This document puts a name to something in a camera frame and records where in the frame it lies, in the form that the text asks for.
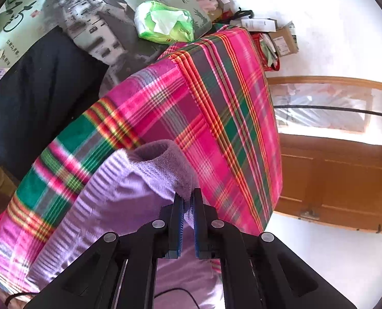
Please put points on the purple fleece garment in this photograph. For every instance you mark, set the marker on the purple fleece garment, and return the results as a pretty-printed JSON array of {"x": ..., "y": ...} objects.
[{"x": 126, "y": 192}]

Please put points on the pink plaid tablecloth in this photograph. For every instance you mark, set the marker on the pink plaid tablecloth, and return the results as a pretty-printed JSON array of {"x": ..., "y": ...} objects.
[{"x": 210, "y": 97}]

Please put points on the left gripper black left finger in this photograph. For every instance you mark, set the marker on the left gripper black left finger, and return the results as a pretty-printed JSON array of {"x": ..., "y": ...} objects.
[{"x": 118, "y": 271}]

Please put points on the white product box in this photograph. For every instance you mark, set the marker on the white product box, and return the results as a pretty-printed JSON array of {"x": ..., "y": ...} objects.
[{"x": 256, "y": 24}]

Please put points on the wooden room door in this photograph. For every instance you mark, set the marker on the wooden room door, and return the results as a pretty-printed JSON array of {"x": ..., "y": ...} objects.
[{"x": 340, "y": 180}]

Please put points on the metal door handle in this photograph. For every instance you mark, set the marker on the metal door handle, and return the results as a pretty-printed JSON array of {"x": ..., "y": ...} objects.
[{"x": 309, "y": 215}]

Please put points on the brown cardboard box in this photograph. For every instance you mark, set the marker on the brown cardboard box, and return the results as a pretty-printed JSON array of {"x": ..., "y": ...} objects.
[{"x": 285, "y": 40}]

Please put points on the black cloth beside table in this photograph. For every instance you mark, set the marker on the black cloth beside table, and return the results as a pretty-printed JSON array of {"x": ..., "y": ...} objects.
[{"x": 52, "y": 84}]

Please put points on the red patterned storage basket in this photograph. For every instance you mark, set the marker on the red patterned storage basket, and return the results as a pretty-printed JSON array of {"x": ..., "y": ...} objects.
[{"x": 267, "y": 51}]

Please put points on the transparent printed door curtain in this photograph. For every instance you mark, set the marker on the transparent printed door curtain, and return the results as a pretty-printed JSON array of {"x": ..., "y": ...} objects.
[{"x": 329, "y": 110}]

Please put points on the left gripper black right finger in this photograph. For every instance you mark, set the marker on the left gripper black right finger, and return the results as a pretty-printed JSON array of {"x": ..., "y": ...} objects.
[{"x": 258, "y": 271}]

